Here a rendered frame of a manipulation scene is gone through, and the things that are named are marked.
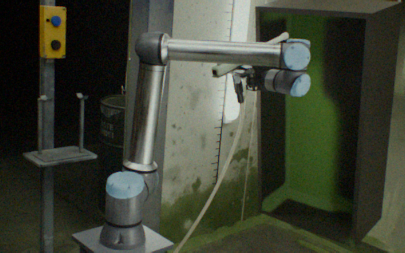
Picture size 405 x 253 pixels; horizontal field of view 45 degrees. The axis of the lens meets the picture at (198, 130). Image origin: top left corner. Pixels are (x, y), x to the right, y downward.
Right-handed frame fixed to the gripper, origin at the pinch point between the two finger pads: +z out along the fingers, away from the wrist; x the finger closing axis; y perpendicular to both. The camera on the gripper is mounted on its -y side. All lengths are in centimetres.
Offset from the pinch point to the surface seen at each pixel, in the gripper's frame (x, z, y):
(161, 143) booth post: 1, 73, 60
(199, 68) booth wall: 42, 73, 29
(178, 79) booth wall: 24, 73, 28
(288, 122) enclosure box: 60, 24, 65
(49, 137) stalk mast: -54, 94, 32
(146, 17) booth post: 14, 74, -14
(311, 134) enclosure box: 63, 10, 71
